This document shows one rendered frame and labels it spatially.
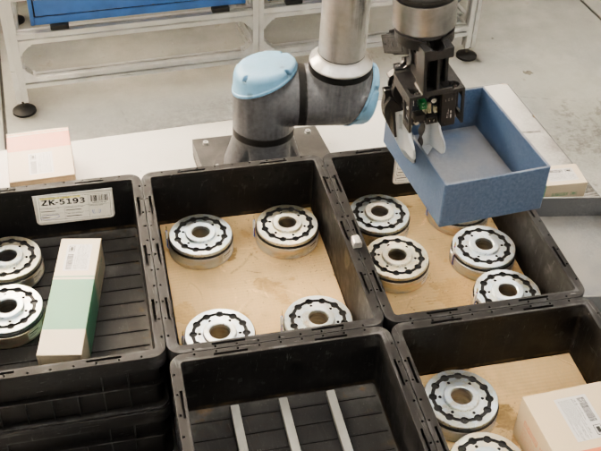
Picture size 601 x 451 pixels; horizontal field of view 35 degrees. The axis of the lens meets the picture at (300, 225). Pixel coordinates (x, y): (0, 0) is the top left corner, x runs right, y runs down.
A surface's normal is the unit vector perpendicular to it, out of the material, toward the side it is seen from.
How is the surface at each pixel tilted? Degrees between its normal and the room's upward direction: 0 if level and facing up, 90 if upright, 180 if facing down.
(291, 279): 0
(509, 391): 0
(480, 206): 90
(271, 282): 0
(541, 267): 90
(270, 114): 87
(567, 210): 90
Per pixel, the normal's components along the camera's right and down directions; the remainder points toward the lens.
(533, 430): -0.97, 0.14
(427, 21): -0.07, 0.67
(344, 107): 0.16, 0.67
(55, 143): 0.03, -0.76
